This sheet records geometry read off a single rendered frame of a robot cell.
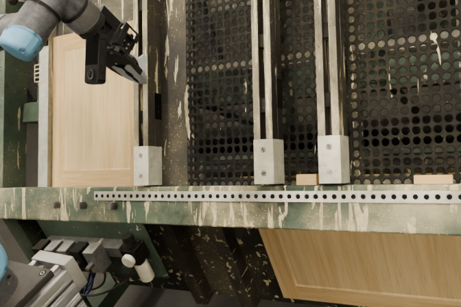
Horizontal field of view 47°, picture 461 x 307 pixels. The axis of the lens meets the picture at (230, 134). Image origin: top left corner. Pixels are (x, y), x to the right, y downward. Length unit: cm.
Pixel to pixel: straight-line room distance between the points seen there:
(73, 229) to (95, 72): 90
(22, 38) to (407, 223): 96
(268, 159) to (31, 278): 67
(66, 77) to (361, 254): 122
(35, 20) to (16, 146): 121
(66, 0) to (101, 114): 82
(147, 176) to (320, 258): 65
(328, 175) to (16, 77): 140
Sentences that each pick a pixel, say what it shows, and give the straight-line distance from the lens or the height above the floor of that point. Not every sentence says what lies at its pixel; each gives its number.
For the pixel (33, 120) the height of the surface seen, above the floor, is 108.
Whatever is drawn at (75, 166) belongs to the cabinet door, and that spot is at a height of 95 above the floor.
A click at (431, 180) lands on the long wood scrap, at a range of 140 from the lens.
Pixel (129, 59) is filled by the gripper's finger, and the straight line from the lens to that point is 125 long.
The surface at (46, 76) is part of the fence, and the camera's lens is 211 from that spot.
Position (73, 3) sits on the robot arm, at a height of 156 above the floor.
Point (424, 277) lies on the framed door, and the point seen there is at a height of 41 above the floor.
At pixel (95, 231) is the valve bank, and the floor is 77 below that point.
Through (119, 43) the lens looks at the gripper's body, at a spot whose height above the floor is 144.
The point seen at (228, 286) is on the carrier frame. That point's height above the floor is 26.
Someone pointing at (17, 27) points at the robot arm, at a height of 156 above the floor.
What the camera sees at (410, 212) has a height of 85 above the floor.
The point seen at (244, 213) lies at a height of 84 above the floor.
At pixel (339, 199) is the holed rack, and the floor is 88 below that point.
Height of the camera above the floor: 170
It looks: 26 degrees down
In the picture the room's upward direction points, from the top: 20 degrees counter-clockwise
